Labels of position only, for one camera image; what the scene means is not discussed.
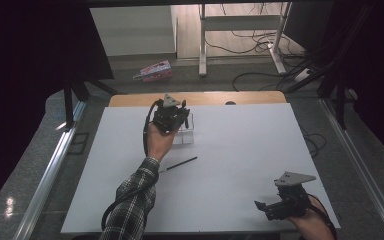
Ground pink cardboard box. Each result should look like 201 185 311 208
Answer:
132 59 174 83

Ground white power strip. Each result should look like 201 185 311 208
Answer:
293 68 314 83

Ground aluminium rail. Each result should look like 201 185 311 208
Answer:
13 99 88 240
318 98 384 240

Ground black floor cable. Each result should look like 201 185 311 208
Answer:
300 128 328 159
231 71 294 92
204 30 278 55

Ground white panel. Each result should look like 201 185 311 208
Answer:
89 5 178 57

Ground right hand-held gripper cable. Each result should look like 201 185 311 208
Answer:
308 194 338 240

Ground thin black pen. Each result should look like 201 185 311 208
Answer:
158 156 198 174

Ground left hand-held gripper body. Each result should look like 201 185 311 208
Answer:
152 93 191 135

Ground black square floor plate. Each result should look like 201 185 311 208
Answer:
67 132 90 156

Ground white table sheet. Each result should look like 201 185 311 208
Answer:
60 103 341 234

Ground black metal stand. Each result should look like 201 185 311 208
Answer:
284 0 378 131
63 76 124 132

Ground person's right hand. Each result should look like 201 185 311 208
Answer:
286 195 336 240

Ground clear acrylic organizer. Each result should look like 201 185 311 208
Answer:
171 112 195 146

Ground hand-held gripper cable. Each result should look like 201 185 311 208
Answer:
308 194 338 240
100 98 164 232

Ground left hand-held gripper cable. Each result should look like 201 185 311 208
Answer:
100 98 164 232

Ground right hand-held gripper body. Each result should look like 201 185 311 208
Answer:
265 171 317 221

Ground white desk frame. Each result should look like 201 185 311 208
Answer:
198 3 293 78

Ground dark curtain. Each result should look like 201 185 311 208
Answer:
326 0 384 168
0 0 115 218

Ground person's left hand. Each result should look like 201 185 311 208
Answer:
145 121 181 164

